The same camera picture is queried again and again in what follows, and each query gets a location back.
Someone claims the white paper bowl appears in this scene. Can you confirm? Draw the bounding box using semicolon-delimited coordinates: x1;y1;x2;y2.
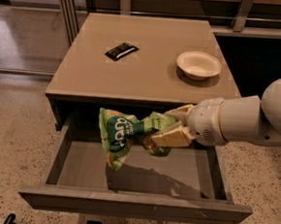
176;50;222;80

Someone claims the open grey top drawer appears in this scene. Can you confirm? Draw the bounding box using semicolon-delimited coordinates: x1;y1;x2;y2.
18;114;252;224

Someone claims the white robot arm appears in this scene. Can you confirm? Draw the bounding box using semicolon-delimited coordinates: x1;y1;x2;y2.
151;79;281;147

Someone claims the black snack bar packet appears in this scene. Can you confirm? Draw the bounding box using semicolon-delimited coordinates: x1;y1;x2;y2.
106;42;139;61

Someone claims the grey drawer cabinet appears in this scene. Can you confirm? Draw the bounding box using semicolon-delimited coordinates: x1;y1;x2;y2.
41;8;253;146

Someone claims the green rice chip bag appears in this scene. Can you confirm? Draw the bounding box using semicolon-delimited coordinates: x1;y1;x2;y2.
98;108;175;172

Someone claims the black object at floor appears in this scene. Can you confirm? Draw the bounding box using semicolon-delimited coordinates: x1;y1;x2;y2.
3;212;17;224

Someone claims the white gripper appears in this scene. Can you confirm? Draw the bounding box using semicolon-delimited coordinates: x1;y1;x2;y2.
151;98;227;147

